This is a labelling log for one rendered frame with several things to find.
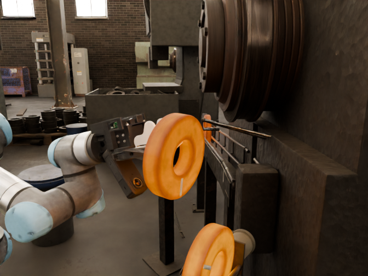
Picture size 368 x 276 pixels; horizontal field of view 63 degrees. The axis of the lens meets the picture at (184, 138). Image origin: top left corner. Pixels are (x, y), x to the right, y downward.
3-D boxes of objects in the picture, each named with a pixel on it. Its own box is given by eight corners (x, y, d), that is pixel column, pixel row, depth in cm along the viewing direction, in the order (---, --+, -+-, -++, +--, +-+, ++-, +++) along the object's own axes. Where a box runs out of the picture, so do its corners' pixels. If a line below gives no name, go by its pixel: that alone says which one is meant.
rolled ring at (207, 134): (206, 141, 183) (212, 141, 183) (206, 111, 186) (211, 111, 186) (203, 144, 202) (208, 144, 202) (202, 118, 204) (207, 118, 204)
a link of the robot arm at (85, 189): (56, 227, 68) (42, 181, 67) (90, 206, 78) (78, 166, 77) (82, 226, 64) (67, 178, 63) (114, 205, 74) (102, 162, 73)
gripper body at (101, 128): (121, 116, 55) (80, 126, 62) (131, 162, 56) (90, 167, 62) (148, 111, 61) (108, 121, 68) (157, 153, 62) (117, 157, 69)
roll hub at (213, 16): (211, 88, 112) (212, 7, 105) (223, 97, 85) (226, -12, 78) (196, 88, 112) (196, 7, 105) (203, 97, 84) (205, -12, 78)
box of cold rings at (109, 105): (174, 140, 432) (173, 84, 413) (179, 157, 351) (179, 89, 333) (101, 142, 421) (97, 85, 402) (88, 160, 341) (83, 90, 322)
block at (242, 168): (268, 238, 90) (273, 161, 84) (276, 254, 82) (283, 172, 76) (232, 239, 89) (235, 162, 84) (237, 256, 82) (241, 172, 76)
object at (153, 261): (167, 242, 185) (165, 127, 168) (194, 264, 164) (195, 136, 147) (137, 254, 173) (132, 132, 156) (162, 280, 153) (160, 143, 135)
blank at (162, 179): (210, 113, 59) (195, 111, 60) (162, 116, 46) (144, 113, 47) (201, 189, 61) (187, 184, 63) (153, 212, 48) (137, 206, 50)
